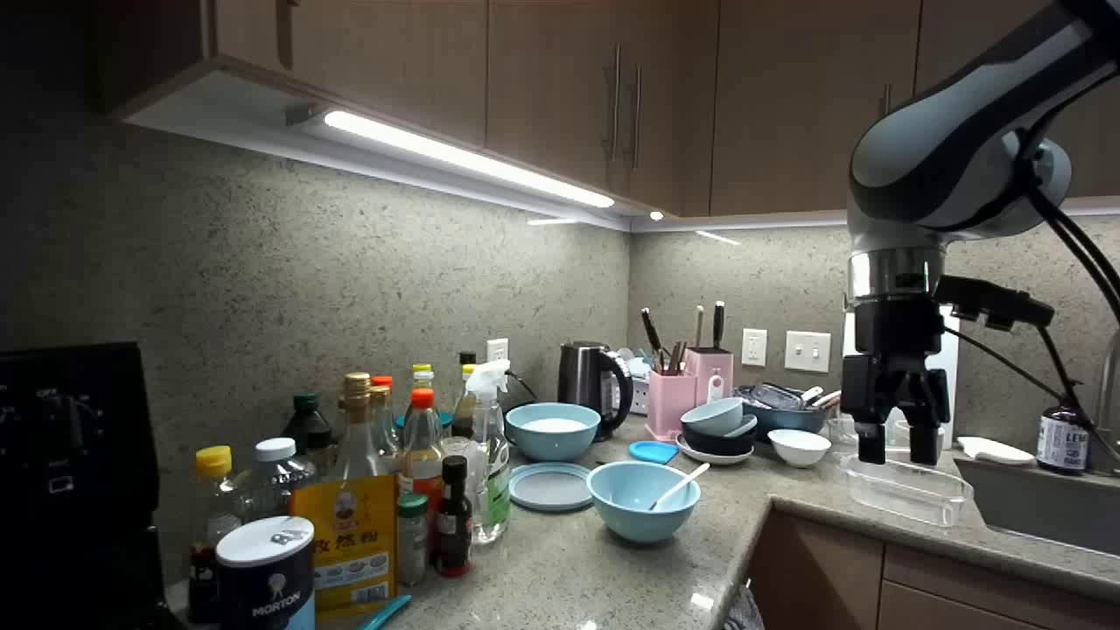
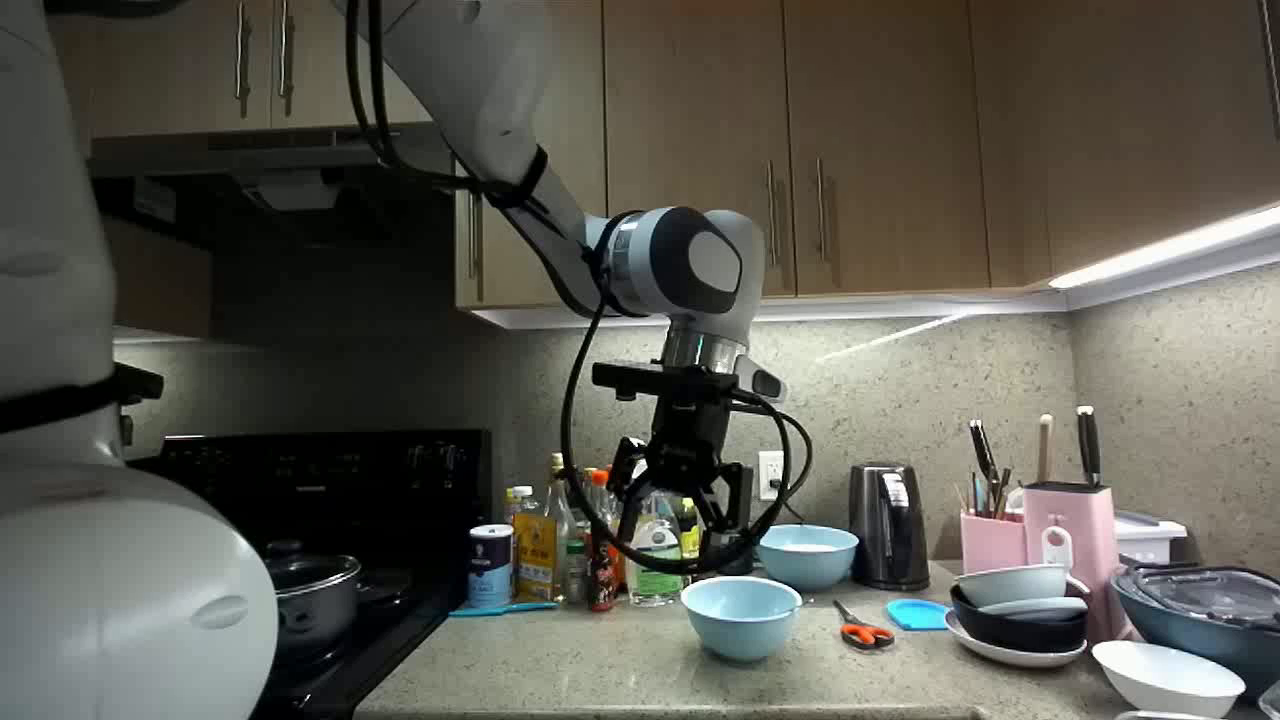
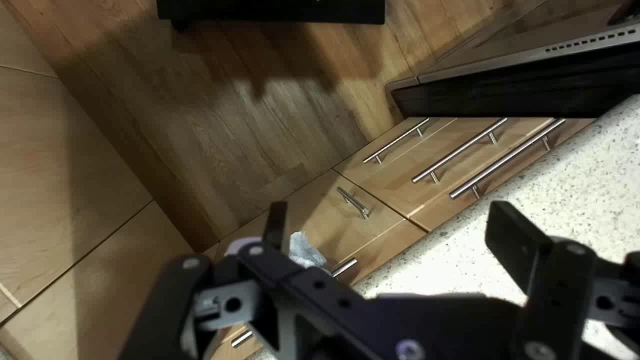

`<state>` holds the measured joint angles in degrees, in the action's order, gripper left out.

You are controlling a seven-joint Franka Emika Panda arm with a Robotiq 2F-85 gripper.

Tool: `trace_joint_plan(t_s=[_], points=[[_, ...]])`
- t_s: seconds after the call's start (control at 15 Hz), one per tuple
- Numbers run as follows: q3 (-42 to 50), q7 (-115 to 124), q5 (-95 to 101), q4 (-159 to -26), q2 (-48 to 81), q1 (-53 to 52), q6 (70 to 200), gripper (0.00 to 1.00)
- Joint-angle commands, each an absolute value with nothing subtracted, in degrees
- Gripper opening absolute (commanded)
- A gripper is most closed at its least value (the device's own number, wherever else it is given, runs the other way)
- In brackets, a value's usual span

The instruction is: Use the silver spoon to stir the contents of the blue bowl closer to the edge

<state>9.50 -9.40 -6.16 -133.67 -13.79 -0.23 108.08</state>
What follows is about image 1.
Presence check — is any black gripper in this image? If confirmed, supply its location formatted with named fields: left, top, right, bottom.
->
left=838, top=295, right=946, bottom=466

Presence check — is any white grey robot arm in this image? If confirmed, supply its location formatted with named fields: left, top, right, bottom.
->
left=838, top=0, right=1120, bottom=466

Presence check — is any small white bowl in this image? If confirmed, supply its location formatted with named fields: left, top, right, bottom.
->
left=771, top=432, right=830, bottom=466

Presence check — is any blue bowl near edge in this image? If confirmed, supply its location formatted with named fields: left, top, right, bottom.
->
left=585, top=458, right=701, bottom=545

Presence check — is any blue bowl with white contents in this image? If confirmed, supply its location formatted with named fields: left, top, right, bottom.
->
left=506, top=403, right=601, bottom=462

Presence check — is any clear glass container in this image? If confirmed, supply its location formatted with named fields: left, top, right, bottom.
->
left=844, top=462, right=971, bottom=526

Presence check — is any large dark pan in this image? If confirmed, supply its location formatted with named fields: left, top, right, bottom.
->
left=739, top=386, right=824, bottom=435

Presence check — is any dark soap dispenser bottle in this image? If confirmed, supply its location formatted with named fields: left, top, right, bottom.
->
left=1035, top=407, right=1088, bottom=475

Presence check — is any pink knife block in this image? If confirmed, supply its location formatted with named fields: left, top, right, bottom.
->
left=685, top=350, right=733, bottom=407

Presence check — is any pink utensil holder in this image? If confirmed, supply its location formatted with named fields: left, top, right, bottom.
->
left=647, top=371, right=691, bottom=440

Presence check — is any small blue lid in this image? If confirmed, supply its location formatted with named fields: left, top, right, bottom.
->
left=626, top=440, right=680, bottom=466

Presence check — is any black electric kettle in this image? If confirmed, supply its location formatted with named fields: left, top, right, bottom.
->
left=555, top=344, right=632, bottom=439

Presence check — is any blue plate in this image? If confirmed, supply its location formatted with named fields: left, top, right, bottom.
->
left=506, top=462, right=592, bottom=511

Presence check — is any white spray bottle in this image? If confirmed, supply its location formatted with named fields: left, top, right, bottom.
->
left=465, top=360, right=512, bottom=545

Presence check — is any small dark sauce bottle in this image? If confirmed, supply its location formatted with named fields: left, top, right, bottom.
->
left=432, top=456, right=473, bottom=578

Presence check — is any orange cap sauce bottle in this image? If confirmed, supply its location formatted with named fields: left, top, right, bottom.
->
left=402, top=390, right=444, bottom=505

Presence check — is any yellow label oil bottle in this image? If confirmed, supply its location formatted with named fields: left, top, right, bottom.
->
left=289, top=371, right=400, bottom=617

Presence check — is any white cap clear bottle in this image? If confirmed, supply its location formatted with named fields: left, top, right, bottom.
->
left=240, top=439, right=310, bottom=523

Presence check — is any under cabinet light strip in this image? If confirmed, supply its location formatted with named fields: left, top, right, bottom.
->
left=320, top=109, right=614, bottom=210

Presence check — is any white salt canister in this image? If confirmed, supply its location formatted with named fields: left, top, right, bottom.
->
left=215, top=515, right=313, bottom=630

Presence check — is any yellow cap bottle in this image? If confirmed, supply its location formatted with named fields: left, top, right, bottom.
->
left=190, top=445, right=239, bottom=622

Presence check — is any black appliance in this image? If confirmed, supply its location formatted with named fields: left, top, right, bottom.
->
left=0, top=344, right=164, bottom=630

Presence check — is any white wall outlet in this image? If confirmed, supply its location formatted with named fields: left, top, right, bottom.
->
left=785, top=328, right=830, bottom=375

